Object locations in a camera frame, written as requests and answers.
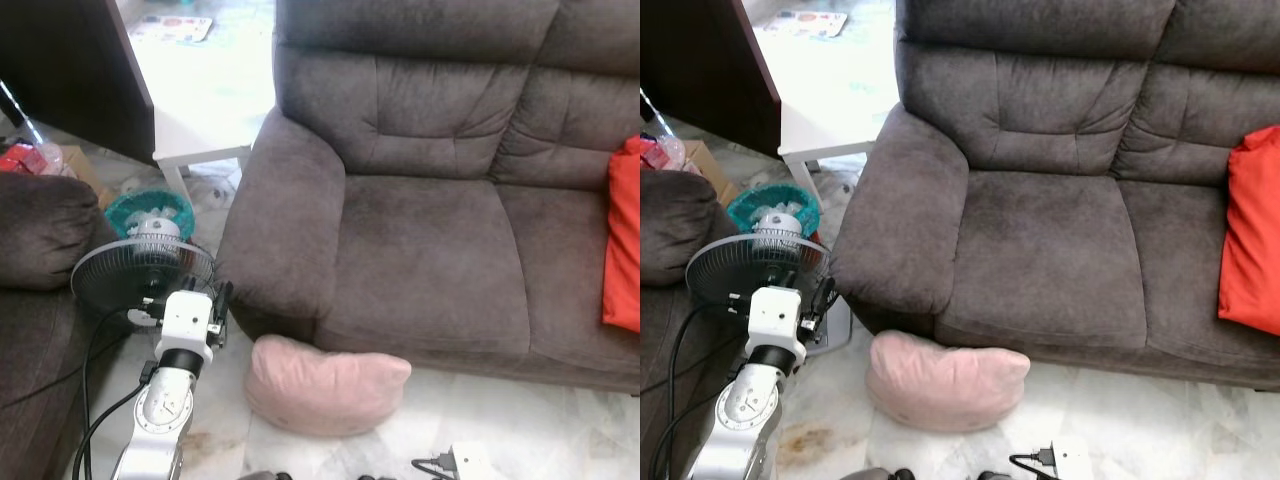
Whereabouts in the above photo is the clear plastic bag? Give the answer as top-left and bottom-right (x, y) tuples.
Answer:
(655, 133), (693, 171)
(30, 138), (73, 179)

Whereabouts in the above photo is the teal woven basket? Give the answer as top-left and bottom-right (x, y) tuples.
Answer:
(105, 188), (196, 241)
(727, 183), (821, 239)

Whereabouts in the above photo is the colourful printed play mat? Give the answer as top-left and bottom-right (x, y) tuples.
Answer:
(130, 14), (214, 44)
(762, 8), (849, 39)

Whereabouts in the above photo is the white side table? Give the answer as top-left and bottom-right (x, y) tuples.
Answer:
(130, 40), (279, 206)
(760, 35), (901, 201)

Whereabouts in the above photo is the dark brown fabric sofa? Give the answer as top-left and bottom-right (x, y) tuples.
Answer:
(215, 0), (641, 396)
(828, 0), (1280, 391)

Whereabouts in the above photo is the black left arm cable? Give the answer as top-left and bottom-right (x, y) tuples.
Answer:
(72, 310), (161, 480)
(650, 300), (753, 480)

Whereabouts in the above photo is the dark wooden door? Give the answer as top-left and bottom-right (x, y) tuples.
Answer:
(640, 0), (783, 159)
(0, 0), (156, 166)

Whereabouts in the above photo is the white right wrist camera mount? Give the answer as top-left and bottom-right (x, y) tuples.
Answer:
(452, 443), (511, 480)
(1050, 437), (1093, 480)

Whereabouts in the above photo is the red pillow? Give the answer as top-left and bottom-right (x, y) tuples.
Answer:
(602, 135), (641, 333)
(1217, 125), (1280, 336)

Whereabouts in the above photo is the black floor fan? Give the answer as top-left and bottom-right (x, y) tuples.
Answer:
(70, 215), (217, 323)
(685, 210), (851, 356)

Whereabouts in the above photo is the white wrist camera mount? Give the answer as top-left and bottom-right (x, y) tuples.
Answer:
(748, 287), (804, 351)
(1050, 437), (1093, 480)
(452, 443), (511, 480)
(155, 290), (216, 351)

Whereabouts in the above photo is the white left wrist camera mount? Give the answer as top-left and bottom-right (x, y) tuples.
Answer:
(155, 290), (216, 351)
(748, 287), (804, 351)

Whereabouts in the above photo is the brown cardboard box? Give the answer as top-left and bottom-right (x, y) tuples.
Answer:
(685, 140), (743, 208)
(60, 145), (113, 208)

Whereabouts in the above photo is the pink pillow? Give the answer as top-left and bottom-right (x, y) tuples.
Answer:
(865, 330), (1031, 433)
(245, 335), (413, 438)

